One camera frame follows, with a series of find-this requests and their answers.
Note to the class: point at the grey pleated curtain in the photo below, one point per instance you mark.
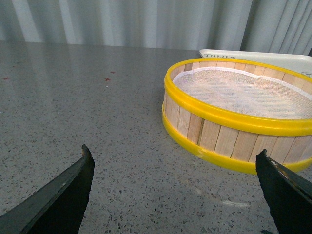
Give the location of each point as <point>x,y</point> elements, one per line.
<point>275,26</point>

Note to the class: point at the white rectangular bear tray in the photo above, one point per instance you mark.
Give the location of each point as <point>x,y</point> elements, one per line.
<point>298,63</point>

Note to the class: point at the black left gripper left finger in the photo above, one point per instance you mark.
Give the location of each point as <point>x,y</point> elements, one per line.
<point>58,207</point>

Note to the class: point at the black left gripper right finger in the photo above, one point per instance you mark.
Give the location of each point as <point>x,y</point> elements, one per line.
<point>288,195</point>

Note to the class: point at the yellow rimmed bamboo steamer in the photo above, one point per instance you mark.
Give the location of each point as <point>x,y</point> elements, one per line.
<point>232,140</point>

